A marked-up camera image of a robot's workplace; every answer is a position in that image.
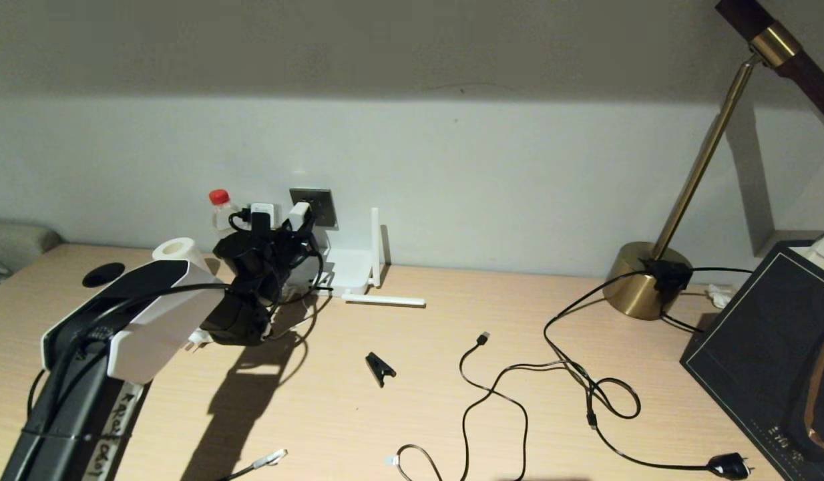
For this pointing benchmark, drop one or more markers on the black desk grommet cap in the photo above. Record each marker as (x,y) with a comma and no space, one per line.
(103,274)

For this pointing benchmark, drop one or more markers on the grey plug-in night light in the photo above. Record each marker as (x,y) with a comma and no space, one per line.
(197,341)

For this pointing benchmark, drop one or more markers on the brass desk lamp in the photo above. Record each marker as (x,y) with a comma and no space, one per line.
(642,284)

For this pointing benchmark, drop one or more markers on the white power adapter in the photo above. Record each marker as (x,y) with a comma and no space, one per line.
(298,214)

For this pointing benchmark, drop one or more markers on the white toilet paper roll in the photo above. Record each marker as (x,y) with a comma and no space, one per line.
(175,249)

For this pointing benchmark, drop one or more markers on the white router with antennas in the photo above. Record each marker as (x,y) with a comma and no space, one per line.
(348,267)

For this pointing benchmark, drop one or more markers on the small black clip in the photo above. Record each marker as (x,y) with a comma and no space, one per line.
(380,367)

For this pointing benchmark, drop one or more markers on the grey cushion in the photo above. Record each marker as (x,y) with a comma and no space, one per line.
(15,244)

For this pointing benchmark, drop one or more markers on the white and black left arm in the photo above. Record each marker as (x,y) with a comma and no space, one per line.
(151,321)

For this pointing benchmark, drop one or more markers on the grey wall socket plate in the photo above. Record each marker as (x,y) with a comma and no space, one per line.
(322,207)

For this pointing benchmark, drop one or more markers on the clear red-label water bottle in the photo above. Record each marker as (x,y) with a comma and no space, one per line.
(219,198)

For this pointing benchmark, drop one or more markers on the black box with bag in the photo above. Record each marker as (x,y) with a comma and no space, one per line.
(766,334)

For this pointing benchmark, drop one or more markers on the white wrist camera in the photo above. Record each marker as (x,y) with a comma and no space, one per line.
(262,214)

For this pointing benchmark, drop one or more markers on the white box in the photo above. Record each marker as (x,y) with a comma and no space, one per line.
(822,257)

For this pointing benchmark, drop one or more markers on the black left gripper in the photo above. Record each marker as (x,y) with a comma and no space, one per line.
(252,267)

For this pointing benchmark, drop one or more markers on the small white object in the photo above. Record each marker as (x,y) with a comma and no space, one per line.
(718,296)

